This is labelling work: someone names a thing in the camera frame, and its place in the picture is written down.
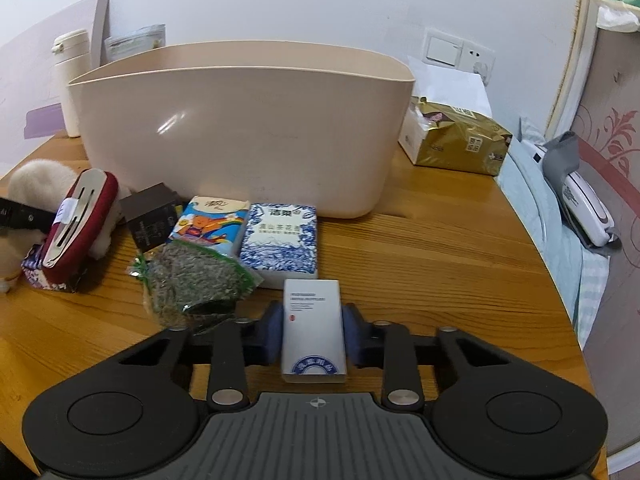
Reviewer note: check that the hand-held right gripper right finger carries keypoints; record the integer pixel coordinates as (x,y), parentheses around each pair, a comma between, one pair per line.
(351,335)

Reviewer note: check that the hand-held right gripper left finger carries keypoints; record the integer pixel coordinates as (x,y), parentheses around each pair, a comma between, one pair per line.
(274,335)

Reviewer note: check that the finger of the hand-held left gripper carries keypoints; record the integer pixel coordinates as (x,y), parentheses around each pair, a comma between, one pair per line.
(25,216)

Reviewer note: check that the white rectangular box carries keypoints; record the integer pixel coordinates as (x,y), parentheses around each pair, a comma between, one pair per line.
(312,330)

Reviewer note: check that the blue white tissue pack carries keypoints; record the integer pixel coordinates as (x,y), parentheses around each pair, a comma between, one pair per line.
(280,240)

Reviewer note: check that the green bag of seeds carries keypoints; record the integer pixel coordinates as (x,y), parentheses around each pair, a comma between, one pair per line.
(195,280)

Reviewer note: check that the cartoon print tissue pack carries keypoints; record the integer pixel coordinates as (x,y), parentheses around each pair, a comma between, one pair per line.
(210,225)

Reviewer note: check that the beige plastic storage basket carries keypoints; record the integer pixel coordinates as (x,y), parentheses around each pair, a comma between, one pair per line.
(235,130)

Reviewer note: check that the small blue patterned packet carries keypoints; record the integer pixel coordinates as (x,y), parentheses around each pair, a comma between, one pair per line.
(35,272)

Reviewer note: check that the dark brown box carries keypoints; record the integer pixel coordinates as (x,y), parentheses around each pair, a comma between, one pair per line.
(147,215)

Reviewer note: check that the white thermos bottle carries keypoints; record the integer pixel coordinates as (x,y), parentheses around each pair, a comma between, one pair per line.
(70,85)

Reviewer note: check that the pink grey board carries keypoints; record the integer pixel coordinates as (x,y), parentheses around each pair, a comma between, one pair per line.
(35,60)

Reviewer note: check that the banana print snack bag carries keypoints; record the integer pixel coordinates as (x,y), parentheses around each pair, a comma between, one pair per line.
(132,42)

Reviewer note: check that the light blue bedding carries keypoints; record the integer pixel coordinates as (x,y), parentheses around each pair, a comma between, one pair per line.
(540,220)

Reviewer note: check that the gold tissue pack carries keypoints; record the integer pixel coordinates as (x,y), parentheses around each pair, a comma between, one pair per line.
(460,140)

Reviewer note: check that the white handheld device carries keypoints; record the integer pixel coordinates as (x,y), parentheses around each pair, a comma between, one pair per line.
(585,207)

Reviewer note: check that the white paper bag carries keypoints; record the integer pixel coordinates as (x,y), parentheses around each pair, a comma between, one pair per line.
(450,85)

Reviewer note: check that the white power plug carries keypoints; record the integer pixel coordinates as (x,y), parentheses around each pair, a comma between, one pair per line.
(482,72)

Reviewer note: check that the floral bed headboard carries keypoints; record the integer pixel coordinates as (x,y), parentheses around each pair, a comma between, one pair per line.
(615,125)

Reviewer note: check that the white plastic bag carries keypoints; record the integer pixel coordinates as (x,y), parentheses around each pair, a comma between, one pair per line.
(617,17)

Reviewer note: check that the white wall socket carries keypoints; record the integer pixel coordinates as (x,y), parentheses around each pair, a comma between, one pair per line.
(475,55)

